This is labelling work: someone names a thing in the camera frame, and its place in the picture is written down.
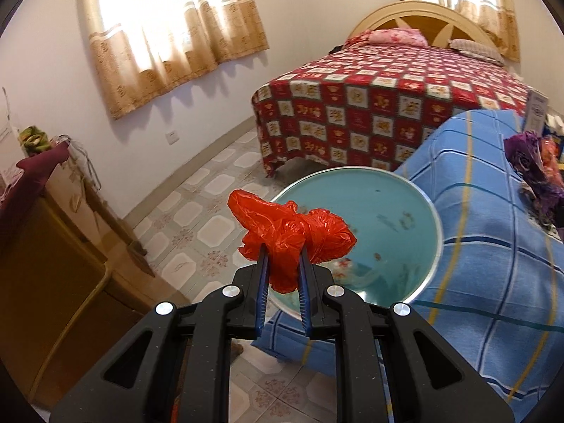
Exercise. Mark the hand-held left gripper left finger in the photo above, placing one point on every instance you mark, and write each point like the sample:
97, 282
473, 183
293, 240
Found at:
262, 282

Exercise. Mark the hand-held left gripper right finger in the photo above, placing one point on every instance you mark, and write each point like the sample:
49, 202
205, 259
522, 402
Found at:
305, 291

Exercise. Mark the red plastic bag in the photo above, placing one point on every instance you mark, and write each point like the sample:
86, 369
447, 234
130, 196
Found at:
286, 229

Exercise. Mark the light blue trash bin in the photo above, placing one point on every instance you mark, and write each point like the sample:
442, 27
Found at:
374, 211

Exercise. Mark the blue plaid blanket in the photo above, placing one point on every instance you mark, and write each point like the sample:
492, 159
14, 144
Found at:
484, 273

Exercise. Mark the wooden dresser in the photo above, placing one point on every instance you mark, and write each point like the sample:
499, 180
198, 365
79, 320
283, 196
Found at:
92, 211

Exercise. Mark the low wooden cabinet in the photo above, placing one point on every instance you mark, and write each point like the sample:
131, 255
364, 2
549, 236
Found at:
57, 308

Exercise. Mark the bed with red patterned bedspread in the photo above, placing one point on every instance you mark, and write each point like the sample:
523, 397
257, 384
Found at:
374, 83

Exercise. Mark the maroon cloth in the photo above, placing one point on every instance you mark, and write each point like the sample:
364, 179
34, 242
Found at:
39, 167

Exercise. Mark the wide beige patterned curtain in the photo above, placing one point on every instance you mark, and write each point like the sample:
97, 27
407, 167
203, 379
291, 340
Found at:
154, 53

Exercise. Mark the purple plastic wrapper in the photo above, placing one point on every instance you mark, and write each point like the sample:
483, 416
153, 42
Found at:
533, 163

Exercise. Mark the green stuffed item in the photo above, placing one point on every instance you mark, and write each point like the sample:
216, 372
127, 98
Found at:
34, 139

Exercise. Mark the pink pillow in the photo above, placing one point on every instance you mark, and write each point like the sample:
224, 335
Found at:
396, 36

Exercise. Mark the white grey carton box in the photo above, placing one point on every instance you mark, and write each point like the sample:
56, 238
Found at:
536, 110

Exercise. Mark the striped pillow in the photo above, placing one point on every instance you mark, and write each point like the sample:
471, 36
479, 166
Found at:
476, 50

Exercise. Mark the cream wooden headboard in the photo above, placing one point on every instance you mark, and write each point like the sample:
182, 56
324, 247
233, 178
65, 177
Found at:
409, 13

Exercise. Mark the narrow beige patterned curtain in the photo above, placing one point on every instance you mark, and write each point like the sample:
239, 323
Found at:
498, 9

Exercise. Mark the white wall socket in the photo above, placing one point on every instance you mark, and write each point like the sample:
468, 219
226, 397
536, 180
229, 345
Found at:
172, 137

